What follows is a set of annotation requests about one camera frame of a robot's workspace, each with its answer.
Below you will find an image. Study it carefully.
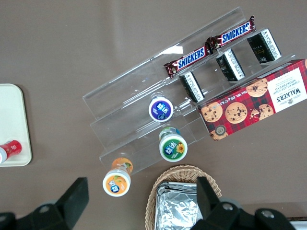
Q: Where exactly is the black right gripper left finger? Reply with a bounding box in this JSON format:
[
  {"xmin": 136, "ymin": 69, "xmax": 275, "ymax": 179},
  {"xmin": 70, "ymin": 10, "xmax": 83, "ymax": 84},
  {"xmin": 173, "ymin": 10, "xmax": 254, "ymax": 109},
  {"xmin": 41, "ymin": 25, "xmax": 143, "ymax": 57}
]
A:
[{"xmin": 0, "ymin": 177, "xmax": 90, "ymax": 230}]

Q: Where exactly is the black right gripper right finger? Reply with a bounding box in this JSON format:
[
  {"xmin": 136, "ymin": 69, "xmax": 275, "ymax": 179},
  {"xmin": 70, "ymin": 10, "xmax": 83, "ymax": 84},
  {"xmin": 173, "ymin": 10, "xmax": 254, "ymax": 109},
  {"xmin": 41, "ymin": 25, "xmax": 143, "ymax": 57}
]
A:
[{"xmin": 189, "ymin": 176, "xmax": 297, "ymax": 230}]

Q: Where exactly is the light wicker basket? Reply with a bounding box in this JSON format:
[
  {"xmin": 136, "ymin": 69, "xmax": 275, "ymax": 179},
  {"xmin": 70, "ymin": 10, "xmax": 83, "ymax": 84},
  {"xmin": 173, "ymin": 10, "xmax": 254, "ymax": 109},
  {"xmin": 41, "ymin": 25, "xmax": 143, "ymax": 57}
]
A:
[{"xmin": 145, "ymin": 164, "xmax": 223, "ymax": 230}]

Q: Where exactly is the beige plastic tray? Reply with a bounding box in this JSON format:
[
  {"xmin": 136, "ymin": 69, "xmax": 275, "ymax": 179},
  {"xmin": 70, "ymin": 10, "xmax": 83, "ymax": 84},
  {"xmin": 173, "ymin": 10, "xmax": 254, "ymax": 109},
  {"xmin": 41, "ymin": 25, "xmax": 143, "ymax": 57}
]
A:
[{"xmin": 0, "ymin": 83, "xmax": 33, "ymax": 167}]

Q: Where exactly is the stack of foil containers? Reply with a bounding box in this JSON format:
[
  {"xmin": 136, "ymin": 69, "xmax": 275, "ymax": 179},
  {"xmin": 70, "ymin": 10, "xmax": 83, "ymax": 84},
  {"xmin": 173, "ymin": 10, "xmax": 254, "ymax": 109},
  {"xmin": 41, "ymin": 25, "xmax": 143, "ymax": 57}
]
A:
[{"xmin": 155, "ymin": 181, "xmax": 204, "ymax": 230}]

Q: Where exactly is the orange-cap drink bottle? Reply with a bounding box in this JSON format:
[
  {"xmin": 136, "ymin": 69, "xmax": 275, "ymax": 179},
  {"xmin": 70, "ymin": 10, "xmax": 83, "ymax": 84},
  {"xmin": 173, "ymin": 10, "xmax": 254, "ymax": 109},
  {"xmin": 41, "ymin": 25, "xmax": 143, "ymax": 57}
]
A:
[{"xmin": 102, "ymin": 157, "xmax": 134, "ymax": 197}]

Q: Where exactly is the white rectangular snack bin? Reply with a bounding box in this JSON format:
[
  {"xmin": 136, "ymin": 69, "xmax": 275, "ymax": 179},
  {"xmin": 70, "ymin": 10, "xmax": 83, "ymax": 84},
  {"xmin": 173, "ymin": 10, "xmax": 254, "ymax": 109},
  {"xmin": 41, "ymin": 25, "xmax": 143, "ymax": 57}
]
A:
[{"xmin": 291, "ymin": 219, "xmax": 307, "ymax": 230}]

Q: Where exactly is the red-cap drink bottle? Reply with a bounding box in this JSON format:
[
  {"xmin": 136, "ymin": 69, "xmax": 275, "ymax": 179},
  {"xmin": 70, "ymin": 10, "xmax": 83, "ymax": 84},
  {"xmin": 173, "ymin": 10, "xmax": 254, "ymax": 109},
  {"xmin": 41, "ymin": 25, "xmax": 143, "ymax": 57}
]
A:
[{"xmin": 0, "ymin": 139, "xmax": 23, "ymax": 165}]

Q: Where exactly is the green-cap drink bottle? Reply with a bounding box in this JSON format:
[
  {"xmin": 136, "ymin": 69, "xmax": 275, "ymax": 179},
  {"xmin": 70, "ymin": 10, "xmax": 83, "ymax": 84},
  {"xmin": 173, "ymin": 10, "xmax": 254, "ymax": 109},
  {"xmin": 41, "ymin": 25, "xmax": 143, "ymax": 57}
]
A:
[{"xmin": 158, "ymin": 126, "xmax": 189, "ymax": 163}]

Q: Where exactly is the red tartan cookie box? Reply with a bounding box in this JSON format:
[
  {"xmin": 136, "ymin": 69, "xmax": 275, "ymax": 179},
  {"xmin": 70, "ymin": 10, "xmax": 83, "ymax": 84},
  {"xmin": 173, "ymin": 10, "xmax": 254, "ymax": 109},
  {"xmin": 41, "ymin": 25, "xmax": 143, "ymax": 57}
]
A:
[{"xmin": 197, "ymin": 58, "xmax": 307, "ymax": 141}]

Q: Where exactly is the blue-cap drink bottle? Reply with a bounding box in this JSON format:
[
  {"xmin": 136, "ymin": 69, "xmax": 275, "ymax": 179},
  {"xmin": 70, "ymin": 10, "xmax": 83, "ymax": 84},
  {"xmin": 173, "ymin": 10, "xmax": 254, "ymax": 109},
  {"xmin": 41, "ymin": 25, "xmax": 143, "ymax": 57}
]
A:
[{"xmin": 148, "ymin": 94, "xmax": 174, "ymax": 123}]

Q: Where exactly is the small black box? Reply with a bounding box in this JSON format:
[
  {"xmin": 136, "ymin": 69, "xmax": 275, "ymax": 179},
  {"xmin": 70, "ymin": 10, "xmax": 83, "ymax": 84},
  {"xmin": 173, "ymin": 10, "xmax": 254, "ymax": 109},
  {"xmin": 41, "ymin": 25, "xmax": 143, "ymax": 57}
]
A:
[
  {"xmin": 215, "ymin": 47, "xmax": 247, "ymax": 82},
  {"xmin": 247, "ymin": 28, "xmax": 283, "ymax": 65},
  {"xmin": 178, "ymin": 71, "xmax": 206, "ymax": 104}
]

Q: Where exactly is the clear acrylic stepped stand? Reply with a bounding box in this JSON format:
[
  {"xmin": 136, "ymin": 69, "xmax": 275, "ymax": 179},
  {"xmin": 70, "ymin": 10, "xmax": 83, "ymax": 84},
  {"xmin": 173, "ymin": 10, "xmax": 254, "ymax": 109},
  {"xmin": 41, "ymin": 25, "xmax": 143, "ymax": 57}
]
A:
[{"xmin": 82, "ymin": 6, "xmax": 297, "ymax": 175}]

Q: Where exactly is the Snickers bar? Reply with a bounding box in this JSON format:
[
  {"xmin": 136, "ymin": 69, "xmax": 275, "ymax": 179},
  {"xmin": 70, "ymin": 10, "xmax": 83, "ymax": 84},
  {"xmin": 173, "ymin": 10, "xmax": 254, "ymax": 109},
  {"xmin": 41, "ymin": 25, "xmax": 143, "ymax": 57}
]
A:
[
  {"xmin": 205, "ymin": 15, "xmax": 257, "ymax": 50},
  {"xmin": 164, "ymin": 45, "xmax": 213, "ymax": 79}
]

